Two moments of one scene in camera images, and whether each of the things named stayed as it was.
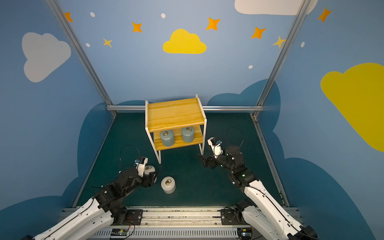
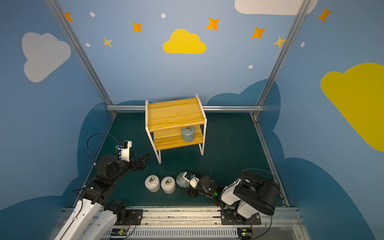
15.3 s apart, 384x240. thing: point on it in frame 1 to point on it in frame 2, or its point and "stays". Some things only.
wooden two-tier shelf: x=173 y=123 stays
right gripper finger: x=207 y=164 to x=192 y=192
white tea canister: x=168 y=184 stays
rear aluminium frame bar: x=205 y=107 stays
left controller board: x=119 y=232 stays
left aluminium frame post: x=80 y=49 stays
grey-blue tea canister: x=167 y=137 to x=180 y=181
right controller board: x=244 y=233 stays
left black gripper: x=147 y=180 to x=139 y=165
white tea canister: x=149 y=169 to x=152 y=183
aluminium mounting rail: x=177 y=223 stays
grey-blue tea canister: x=188 y=134 stays
